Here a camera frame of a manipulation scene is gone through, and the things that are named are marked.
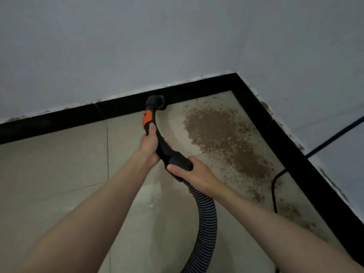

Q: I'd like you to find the tiled floor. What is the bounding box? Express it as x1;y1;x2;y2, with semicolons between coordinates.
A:
0;91;350;273

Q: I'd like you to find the person's right hand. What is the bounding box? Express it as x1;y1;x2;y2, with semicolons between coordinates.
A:
166;155;227;199

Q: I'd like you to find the black vacuum hose with handle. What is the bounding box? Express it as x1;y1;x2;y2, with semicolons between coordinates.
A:
142;94;218;273

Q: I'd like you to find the brown sawdust dirt patch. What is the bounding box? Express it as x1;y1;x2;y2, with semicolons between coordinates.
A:
182;105;319;237

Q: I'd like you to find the person's right forearm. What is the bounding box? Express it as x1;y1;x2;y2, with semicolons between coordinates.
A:
217;185;364;273

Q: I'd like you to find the person's left forearm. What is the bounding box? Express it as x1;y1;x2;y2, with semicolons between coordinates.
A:
17;151;153;273

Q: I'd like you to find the person's left hand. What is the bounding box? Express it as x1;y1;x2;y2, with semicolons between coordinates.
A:
138;123;171;168

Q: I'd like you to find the black power cable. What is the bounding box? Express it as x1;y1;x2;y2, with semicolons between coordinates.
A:
271;115;364;273

